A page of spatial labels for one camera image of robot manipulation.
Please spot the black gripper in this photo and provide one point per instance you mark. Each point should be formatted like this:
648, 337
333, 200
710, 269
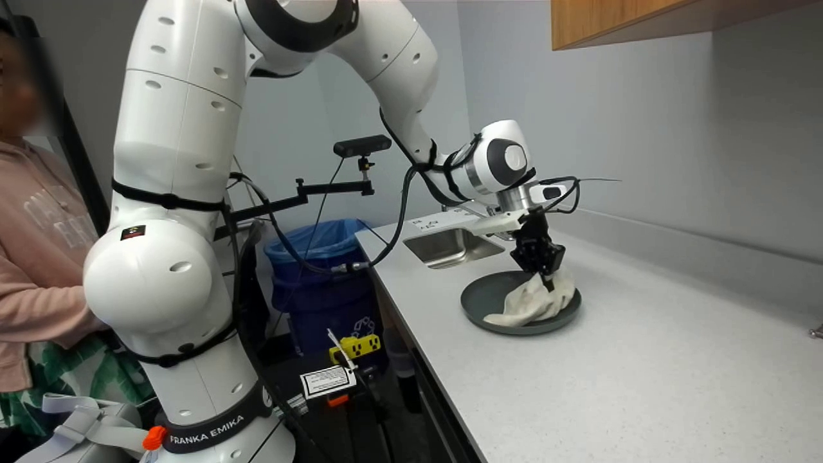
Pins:
532, 234

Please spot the white cloth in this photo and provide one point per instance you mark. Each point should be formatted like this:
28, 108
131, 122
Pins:
531, 305

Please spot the grey round plate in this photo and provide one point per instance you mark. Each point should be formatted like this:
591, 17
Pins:
478, 299

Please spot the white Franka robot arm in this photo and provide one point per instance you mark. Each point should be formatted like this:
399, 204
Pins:
170, 259

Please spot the steel sink basin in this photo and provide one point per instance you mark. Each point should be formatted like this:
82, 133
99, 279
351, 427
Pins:
446, 246

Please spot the dark base cabinet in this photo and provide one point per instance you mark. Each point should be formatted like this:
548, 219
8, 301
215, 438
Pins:
427, 403

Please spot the yellow and black tool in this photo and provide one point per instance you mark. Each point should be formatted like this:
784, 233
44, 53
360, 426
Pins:
356, 349

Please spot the blue trash bin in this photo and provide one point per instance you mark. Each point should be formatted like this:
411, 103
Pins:
321, 283

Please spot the white labelled box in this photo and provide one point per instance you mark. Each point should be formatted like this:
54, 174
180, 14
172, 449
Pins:
328, 381

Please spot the orange knob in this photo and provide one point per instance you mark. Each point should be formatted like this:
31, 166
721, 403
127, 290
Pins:
153, 438

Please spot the person in pink sweater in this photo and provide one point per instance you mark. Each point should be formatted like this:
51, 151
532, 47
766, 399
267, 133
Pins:
33, 259

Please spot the black stereo camera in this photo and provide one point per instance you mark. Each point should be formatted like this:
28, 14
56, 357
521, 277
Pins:
360, 146

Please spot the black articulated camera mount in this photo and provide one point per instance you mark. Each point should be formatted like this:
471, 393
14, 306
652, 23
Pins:
336, 187

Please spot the wooden wall cabinet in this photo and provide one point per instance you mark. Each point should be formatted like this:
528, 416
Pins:
600, 20

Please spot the small dark wall fixture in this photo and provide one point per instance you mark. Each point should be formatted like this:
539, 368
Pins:
816, 333

